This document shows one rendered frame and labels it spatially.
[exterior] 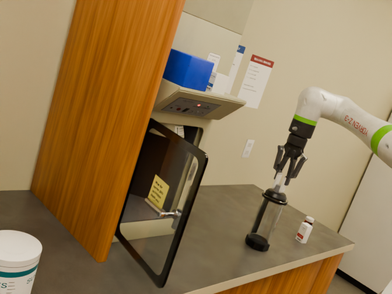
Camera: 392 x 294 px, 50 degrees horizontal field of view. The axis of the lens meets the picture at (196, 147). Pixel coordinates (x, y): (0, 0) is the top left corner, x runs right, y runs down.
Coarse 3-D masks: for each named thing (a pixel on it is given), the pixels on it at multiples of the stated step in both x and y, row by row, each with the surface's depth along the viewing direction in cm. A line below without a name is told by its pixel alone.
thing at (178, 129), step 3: (162, 123) 141; (165, 123) 141; (168, 123) 141; (165, 126) 141; (168, 126) 141; (171, 126) 142; (174, 126) 143; (177, 126) 144; (180, 126) 145; (171, 129) 142; (174, 129) 143; (177, 129) 144; (180, 129) 145; (183, 129) 148; (177, 132) 144; (180, 132) 145; (183, 132) 148; (180, 135) 145; (183, 135) 148
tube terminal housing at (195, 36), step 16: (192, 16) 126; (176, 32) 124; (192, 32) 128; (208, 32) 133; (224, 32) 137; (176, 48) 126; (192, 48) 131; (208, 48) 135; (224, 48) 140; (224, 64) 143; (160, 112) 132; (208, 128) 151
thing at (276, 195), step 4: (276, 184) 169; (268, 188) 171; (276, 188) 169; (268, 192) 168; (272, 192) 167; (276, 192) 169; (272, 196) 166; (276, 196) 166; (280, 196) 166; (284, 196) 168; (280, 200) 167
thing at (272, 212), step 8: (264, 192) 170; (264, 200) 169; (264, 208) 168; (272, 208) 167; (280, 208) 167; (256, 216) 172; (264, 216) 168; (272, 216) 168; (256, 224) 171; (264, 224) 169; (272, 224) 169; (256, 232) 170; (264, 232) 169; (272, 232) 171; (256, 240) 170; (264, 240) 170
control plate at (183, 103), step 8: (176, 104) 126; (184, 104) 128; (192, 104) 129; (208, 104) 133; (216, 104) 134; (176, 112) 132; (184, 112) 133; (192, 112) 135; (200, 112) 137; (208, 112) 139
